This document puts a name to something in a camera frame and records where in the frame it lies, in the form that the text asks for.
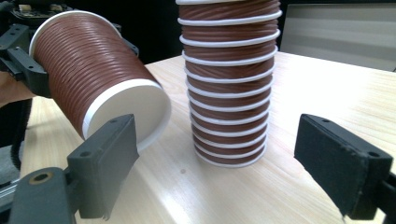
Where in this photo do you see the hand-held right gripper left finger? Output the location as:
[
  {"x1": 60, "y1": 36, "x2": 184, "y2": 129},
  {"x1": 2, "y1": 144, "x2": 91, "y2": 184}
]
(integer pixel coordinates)
[{"x1": 66, "y1": 113, "x2": 140, "y2": 221}]

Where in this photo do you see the black corrugated cable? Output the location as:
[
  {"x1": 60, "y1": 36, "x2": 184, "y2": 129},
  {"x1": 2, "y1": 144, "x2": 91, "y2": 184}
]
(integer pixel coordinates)
[{"x1": 9, "y1": 98, "x2": 34, "y2": 171}]

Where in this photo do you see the stack of brown cups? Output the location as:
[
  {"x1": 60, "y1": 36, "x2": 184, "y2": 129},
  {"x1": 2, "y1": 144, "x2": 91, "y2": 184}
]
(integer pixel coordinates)
[{"x1": 175, "y1": 0, "x2": 283, "y2": 169}]

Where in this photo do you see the ribbed brown paper cup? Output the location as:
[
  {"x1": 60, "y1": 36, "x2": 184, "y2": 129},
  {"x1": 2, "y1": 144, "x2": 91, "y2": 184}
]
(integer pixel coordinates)
[{"x1": 28, "y1": 9, "x2": 173, "y2": 153}]

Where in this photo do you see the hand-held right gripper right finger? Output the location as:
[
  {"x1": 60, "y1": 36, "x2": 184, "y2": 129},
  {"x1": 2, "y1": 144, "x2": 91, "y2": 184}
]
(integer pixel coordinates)
[{"x1": 293, "y1": 113, "x2": 394, "y2": 221}]

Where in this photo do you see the white cabinet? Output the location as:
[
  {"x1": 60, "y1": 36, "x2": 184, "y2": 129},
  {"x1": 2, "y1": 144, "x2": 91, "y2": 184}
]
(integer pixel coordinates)
[{"x1": 279, "y1": 2, "x2": 396, "y2": 73}]

